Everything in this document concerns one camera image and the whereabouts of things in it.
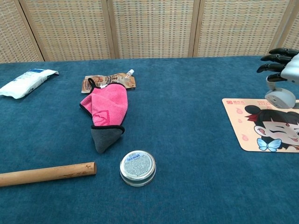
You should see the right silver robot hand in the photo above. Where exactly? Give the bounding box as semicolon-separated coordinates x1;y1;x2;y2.
256;48;299;92

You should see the white computer mouse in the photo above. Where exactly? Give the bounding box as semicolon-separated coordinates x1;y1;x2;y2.
264;87;296;109

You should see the cartoon girl mouse pad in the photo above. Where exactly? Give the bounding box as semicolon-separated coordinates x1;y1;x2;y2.
221;98;299;154

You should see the blue felt table cover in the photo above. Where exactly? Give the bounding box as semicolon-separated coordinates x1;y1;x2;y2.
0;54;299;224

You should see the woven bamboo folding screen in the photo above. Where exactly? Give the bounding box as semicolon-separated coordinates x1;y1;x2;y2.
0;0;299;63

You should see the brown spouted drink pouch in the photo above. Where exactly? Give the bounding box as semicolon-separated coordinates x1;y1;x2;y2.
81;69;136;94

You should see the round metal tin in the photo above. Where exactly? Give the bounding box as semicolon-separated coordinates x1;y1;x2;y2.
119;150;157;187

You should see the pink and grey microfibre cloth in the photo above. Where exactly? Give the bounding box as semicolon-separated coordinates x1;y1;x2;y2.
79;78;129;154

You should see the wooden round stick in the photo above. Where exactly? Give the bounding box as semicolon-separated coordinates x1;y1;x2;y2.
0;161;97;188

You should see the white plastic tissue packet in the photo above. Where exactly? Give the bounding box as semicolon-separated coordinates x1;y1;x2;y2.
0;68;59;100

